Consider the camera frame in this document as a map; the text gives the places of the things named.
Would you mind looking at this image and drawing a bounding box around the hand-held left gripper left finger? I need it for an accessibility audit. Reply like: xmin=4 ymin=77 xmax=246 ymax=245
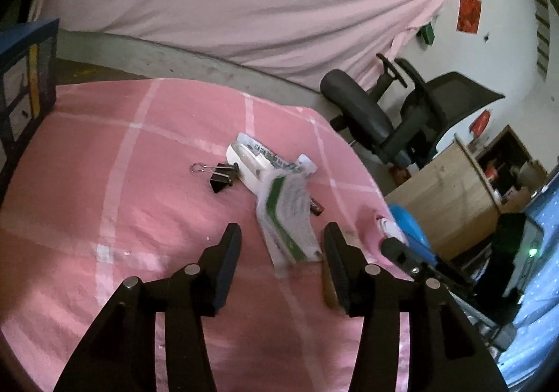
xmin=52 ymin=223 xmax=243 ymax=392

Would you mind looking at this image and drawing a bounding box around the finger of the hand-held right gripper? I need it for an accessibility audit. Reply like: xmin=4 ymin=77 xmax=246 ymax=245
xmin=379 ymin=237 xmax=479 ymax=288

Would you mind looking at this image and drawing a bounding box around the blue cardboard box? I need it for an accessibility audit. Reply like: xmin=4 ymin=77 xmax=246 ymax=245
xmin=0 ymin=18 xmax=59 ymax=196

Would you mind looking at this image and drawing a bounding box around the blue dotted curtain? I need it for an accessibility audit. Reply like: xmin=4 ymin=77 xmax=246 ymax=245
xmin=498 ymin=183 xmax=559 ymax=392

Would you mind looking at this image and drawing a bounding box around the white green paper packet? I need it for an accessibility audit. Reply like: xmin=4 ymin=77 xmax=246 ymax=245
xmin=255 ymin=169 xmax=321 ymax=268

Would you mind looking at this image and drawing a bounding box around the pink checked tablecloth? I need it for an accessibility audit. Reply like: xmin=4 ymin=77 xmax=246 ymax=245
xmin=0 ymin=78 xmax=413 ymax=392

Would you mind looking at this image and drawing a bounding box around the red hanging ornament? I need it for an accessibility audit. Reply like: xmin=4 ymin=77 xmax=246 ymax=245
xmin=469 ymin=110 xmax=491 ymax=135

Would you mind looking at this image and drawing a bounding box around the white plastic case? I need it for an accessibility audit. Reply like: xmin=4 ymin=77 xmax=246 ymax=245
xmin=226 ymin=142 xmax=269 ymax=194

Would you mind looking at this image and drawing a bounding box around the wooden cabinet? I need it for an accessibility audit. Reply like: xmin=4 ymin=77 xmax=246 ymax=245
xmin=384 ymin=125 xmax=549 ymax=262

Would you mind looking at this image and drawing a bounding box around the black binder clip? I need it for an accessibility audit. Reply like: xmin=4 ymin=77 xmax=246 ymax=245
xmin=190 ymin=162 xmax=240 ymax=195

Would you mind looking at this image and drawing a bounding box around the white toothpaste tube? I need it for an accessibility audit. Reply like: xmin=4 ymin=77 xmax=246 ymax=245
xmin=236 ymin=133 xmax=317 ymax=175

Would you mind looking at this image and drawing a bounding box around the red wall poster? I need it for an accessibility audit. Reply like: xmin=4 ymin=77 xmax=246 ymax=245
xmin=456 ymin=0 xmax=482 ymax=32

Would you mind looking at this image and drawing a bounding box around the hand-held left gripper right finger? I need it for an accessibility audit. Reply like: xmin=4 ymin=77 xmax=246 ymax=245
xmin=322 ymin=222 xmax=509 ymax=392

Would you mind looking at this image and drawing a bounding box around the blue plastic basin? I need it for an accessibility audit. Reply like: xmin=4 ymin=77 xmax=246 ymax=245
xmin=388 ymin=204 xmax=437 ymax=266

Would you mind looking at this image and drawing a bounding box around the black office chair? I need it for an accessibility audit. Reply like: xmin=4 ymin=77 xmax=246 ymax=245
xmin=320 ymin=54 xmax=506 ymax=169

